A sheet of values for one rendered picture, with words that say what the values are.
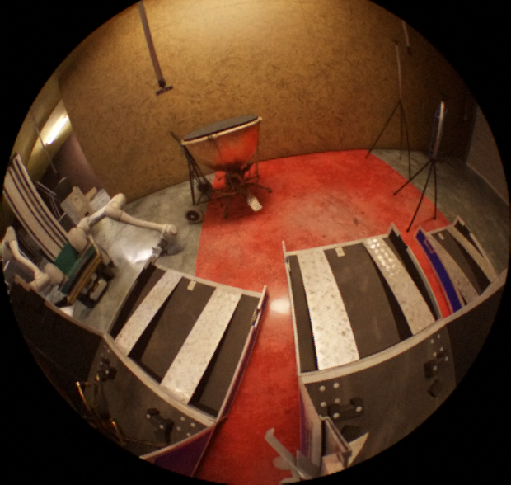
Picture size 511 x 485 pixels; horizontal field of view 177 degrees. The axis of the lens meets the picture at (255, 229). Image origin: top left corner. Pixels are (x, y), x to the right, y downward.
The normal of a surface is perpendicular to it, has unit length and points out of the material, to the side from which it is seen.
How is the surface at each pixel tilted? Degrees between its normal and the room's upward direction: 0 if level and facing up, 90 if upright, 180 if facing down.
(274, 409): 0
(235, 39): 90
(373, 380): 0
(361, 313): 2
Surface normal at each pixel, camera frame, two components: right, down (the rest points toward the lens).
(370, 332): -0.19, -0.71
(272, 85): 0.08, 0.70
